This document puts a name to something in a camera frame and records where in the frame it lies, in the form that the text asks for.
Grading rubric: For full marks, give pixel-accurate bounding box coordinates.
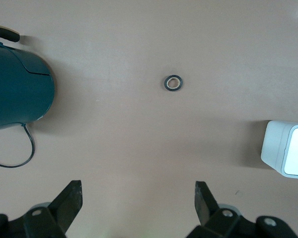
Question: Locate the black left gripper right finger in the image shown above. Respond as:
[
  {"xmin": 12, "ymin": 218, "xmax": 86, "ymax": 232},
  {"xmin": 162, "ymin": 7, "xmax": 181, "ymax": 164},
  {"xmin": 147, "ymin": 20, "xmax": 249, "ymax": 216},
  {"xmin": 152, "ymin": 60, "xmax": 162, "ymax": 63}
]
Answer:
[{"xmin": 186, "ymin": 181, "xmax": 298, "ymax": 238}]

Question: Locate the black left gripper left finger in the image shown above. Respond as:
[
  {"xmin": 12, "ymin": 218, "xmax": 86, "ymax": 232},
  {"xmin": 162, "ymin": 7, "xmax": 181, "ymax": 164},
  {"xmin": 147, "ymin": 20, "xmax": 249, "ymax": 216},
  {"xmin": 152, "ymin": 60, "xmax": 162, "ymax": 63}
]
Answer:
[{"xmin": 0, "ymin": 180, "xmax": 83, "ymax": 238}]

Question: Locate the grey storage box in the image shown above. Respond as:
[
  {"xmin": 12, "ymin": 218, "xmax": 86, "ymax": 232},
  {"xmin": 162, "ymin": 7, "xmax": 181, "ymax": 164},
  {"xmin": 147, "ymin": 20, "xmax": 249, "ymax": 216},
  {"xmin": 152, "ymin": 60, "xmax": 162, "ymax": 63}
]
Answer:
[{"xmin": 260, "ymin": 120, "xmax": 298, "ymax": 180}]

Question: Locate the black tape roll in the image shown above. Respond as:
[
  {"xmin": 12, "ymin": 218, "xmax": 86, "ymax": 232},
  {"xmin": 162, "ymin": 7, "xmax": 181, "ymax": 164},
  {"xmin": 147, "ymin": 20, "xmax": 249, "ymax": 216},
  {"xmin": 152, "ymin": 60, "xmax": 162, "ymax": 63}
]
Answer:
[{"xmin": 163, "ymin": 74, "xmax": 184, "ymax": 92}]

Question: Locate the black kettle cable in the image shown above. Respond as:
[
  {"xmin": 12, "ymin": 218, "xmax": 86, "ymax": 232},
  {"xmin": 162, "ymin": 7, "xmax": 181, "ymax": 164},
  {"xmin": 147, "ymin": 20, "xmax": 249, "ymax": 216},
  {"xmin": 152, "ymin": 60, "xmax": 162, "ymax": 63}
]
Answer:
[{"xmin": 0, "ymin": 123, "xmax": 36, "ymax": 169}]

